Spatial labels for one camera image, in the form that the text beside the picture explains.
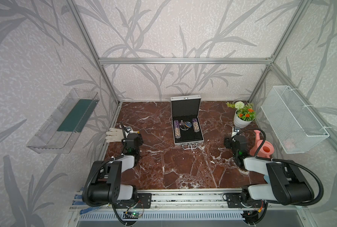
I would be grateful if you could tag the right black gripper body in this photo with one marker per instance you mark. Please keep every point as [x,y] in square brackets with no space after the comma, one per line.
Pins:
[230,144]

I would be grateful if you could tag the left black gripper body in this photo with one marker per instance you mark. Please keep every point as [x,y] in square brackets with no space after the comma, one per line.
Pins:
[139,142]

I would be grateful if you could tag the silver aluminium poker case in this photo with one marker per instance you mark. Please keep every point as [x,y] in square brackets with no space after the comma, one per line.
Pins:
[186,108]

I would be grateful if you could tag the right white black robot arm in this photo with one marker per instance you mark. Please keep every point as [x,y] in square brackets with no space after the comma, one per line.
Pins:
[289,182]

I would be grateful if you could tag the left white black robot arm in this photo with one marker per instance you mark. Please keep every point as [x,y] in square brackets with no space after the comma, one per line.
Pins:
[103,185]

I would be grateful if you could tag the left purple poker chip row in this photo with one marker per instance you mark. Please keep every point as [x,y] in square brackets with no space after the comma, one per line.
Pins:
[177,132]

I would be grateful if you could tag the purple poker chip row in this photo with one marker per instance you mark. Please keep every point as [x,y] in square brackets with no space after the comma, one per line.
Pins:
[177,132]
[195,124]

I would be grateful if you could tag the right purple poker chip row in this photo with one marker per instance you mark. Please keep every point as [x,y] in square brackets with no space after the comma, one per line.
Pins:
[195,124]

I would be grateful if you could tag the loose poker chips pile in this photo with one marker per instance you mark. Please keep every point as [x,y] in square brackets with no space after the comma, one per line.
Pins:
[184,126]

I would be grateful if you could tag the white work glove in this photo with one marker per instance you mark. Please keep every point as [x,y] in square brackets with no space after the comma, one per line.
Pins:
[115,135]

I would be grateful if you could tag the pink watering can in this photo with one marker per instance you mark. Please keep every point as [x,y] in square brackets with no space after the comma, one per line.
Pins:
[266,150]

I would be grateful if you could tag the potted artificial flower plant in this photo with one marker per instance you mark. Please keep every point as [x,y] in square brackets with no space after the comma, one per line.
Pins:
[244,113]

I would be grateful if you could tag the green circuit board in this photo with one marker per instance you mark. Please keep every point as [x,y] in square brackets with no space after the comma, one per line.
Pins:
[132,214]

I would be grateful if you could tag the blue dotted work glove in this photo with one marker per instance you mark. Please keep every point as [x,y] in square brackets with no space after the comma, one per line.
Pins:
[80,204]

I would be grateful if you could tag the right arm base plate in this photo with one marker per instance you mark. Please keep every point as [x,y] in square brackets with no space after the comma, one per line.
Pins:
[242,200]

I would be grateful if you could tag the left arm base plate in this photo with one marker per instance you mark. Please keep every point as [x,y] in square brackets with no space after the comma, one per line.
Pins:
[138,201]

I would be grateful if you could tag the white wire mesh basket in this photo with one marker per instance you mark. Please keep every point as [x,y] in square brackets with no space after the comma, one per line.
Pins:
[294,124]

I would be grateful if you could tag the clear plastic wall shelf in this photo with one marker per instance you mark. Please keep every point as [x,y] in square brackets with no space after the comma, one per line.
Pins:
[62,129]

